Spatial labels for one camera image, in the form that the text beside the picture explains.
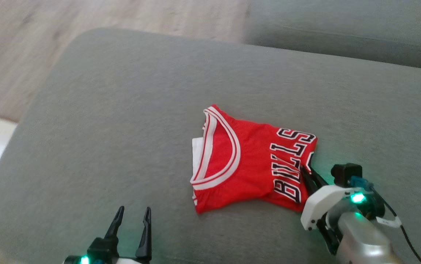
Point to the large grey sofa seat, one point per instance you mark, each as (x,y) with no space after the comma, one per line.
(122,128)

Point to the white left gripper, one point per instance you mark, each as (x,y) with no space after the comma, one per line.
(129,261)

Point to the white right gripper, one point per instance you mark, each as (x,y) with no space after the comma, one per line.
(324,201)

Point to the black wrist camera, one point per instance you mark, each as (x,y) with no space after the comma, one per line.
(346,174)
(102,249)

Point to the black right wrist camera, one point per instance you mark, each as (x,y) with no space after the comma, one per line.
(346,174)

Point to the grey sofa cushion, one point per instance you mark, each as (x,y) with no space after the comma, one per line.
(349,29)

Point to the red basketball jersey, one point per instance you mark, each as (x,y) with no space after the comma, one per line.
(254,161)

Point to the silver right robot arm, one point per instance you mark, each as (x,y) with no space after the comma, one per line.
(360,242)

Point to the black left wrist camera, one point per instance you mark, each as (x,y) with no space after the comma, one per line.
(102,249)

